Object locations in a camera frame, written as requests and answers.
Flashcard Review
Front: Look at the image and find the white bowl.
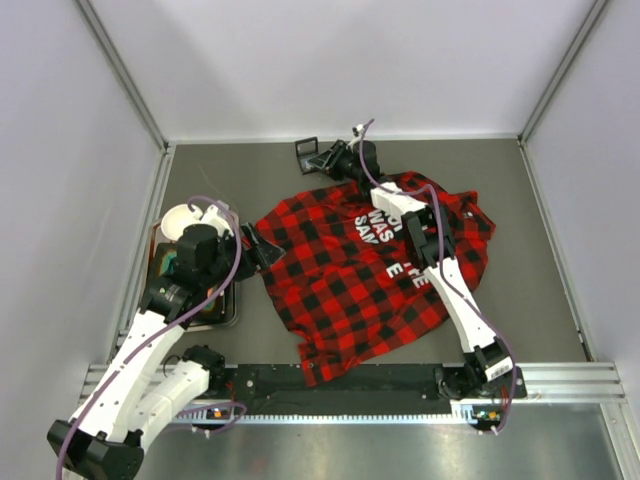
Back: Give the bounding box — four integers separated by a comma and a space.
160, 203, 203, 242

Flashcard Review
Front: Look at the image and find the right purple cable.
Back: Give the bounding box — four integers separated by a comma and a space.
349, 118, 519, 437

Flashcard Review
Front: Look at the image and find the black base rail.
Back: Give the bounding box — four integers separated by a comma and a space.
201, 364, 527, 417

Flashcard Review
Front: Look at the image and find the metal tray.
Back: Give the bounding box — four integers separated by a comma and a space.
137, 204, 238, 330

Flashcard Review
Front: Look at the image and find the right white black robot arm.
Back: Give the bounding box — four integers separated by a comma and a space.
294, 135, 515, 400

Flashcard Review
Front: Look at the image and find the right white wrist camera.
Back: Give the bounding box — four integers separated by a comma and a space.
348, 124, 369, 147

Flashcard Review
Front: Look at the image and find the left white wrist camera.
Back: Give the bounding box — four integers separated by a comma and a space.
200, 202, 236, 237

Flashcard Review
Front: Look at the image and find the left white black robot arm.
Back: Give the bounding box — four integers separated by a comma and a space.
47, 223, 285, 479

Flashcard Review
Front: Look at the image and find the red black plaid shirt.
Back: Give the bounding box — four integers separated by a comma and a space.
254, 170, 497, 388

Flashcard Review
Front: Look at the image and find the small black open box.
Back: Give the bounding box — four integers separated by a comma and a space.
294, 137, 320, 175

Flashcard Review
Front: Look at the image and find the green black square dish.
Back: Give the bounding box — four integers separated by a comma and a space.
145, 243, 226, 326

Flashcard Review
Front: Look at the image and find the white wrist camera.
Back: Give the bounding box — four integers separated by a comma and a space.
348, 124, 369, 147
200, 202, 236, 237

